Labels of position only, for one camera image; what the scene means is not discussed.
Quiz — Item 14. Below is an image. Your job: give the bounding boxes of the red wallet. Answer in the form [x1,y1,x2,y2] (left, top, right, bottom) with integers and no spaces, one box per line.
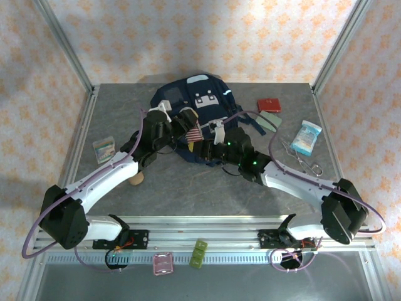
[257,98,282,113]

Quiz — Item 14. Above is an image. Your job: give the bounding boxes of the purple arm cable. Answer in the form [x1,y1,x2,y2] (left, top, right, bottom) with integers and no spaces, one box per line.
[219,109,387,274]
[21,108,148,274]

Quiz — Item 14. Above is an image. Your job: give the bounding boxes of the aluminium frame post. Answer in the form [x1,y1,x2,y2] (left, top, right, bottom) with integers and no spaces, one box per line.
[33,0,96,95]
[311,0,375,97]

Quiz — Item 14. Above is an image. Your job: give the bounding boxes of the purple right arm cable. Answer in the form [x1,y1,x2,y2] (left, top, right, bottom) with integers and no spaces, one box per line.
[219,109,387,274]

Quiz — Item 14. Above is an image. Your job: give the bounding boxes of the pink square device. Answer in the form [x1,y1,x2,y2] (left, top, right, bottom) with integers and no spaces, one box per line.
[152,252,174,277]

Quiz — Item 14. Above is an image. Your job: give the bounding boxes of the green card holder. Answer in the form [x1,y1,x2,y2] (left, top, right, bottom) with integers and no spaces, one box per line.
[255,110,282,128]

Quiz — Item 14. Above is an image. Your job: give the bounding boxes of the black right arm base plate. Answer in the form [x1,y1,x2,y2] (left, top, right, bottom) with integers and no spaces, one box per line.
[258,228,315,251]

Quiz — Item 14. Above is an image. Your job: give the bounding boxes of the aluminium cross rail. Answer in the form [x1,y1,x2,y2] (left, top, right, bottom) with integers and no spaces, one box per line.
[33,214,375,253]

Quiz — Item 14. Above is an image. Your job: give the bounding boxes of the grey metal shelf panel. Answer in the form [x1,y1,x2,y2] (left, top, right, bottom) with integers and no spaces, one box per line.
[18,250,388,301]

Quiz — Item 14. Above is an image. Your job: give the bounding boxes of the clear box of coloured clips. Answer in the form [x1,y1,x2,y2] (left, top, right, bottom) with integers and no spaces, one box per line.
[92,135,117,164]

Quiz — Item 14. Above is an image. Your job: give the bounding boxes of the silver metal tongs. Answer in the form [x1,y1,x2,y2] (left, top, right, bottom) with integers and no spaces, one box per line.
[281,140,311,174]

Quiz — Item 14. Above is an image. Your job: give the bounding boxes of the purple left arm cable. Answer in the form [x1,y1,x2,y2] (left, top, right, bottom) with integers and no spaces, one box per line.
[21,108,148,274]

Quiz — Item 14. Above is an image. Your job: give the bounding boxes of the blue white tissue packet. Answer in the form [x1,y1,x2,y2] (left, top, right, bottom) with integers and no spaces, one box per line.
[290,120,323,157]

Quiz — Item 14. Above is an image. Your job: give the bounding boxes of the navy blue backpack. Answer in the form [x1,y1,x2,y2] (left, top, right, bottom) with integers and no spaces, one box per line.
[150,73,267,169]

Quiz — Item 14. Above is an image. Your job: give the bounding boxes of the slotted metal cable duct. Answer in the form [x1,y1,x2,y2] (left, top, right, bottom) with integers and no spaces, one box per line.
[46,253,303,265]

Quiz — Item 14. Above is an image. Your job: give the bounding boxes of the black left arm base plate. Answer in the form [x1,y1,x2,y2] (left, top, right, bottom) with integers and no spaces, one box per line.
[92,230,149,250]

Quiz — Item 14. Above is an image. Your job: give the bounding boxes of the aluminium side rail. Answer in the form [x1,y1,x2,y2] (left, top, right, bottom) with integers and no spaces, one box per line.
[46,86,101,226]
[310,86,358,226]

